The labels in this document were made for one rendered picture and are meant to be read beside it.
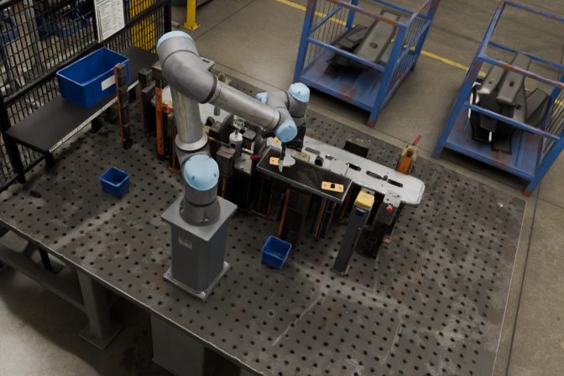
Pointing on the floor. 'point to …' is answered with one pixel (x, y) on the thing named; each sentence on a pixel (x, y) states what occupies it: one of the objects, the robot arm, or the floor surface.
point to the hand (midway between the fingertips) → (280, 159)
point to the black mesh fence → (73, 47)
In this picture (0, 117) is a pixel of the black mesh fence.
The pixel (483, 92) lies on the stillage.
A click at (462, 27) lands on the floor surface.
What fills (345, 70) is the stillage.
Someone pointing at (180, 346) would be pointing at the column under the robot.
